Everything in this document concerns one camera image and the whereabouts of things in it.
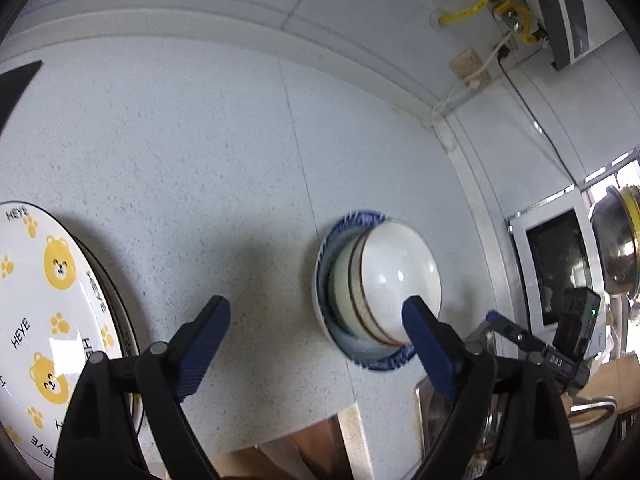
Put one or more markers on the metal window frame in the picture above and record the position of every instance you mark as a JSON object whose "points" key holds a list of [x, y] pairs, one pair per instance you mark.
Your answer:
{"points": [[607, 170]]}

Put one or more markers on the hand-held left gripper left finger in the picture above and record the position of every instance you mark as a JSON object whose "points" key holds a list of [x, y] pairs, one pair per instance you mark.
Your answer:
{"points": [[200, 350]]}

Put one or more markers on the yellow bear print plate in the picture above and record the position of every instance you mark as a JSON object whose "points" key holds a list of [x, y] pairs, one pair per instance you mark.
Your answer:
{"points": [[50, 310]]}

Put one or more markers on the cardboard box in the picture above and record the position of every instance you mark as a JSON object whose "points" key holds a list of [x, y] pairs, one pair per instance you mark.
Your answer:
{"points": [[620, 380]]}

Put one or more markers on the silver microwave oven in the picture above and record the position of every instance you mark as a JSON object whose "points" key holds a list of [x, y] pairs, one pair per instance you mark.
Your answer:
{"points": [[555, 270]]}

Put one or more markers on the stainless steel sink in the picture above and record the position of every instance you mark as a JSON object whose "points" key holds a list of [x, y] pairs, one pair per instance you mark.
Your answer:
{"points": [[435, 420]]}

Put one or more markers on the white pot with dark rim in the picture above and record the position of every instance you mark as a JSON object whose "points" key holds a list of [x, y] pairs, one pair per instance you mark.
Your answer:
{"points": [[595, 435]]}

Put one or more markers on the blue patterned bowl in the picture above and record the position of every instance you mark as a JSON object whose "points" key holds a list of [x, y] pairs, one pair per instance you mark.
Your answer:
{"points": [[372, 358]]}

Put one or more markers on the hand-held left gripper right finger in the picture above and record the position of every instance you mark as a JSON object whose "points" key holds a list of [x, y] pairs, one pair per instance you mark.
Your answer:
{"points": [[430, 350]]}

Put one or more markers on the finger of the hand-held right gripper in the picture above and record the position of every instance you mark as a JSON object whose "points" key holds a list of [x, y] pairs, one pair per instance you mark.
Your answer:
{"points": [[520, 337]]}

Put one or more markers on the black glass cooktop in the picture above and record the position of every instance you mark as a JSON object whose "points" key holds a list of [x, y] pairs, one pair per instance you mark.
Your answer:
{"points": [[17, 90]]}

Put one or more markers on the steel pot with yellow band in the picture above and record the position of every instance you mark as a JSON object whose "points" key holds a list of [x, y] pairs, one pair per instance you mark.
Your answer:
{"points": [[617, 240]]}

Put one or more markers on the white bowl with brown stripes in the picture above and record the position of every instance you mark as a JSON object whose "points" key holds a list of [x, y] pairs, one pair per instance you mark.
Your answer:
{"points": [[400, 270]]}

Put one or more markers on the beige wall outlet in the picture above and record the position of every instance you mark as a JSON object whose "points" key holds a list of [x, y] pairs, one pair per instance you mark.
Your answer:
{"points": [[465, 62]]}

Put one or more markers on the white wall water heater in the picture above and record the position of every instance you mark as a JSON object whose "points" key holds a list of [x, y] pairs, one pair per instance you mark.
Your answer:
{"points": [[562, 10]]}

